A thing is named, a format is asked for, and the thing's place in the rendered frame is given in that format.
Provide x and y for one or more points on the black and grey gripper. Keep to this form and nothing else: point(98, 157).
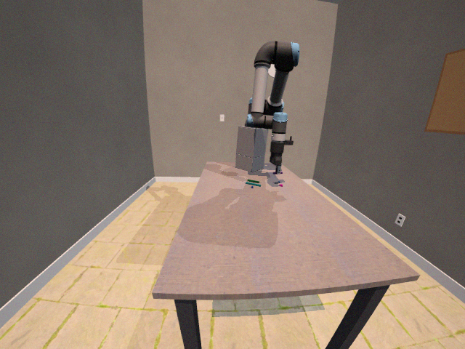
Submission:
point(276, 149)

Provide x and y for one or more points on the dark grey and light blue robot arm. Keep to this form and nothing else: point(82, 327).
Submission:
point(284, 56)

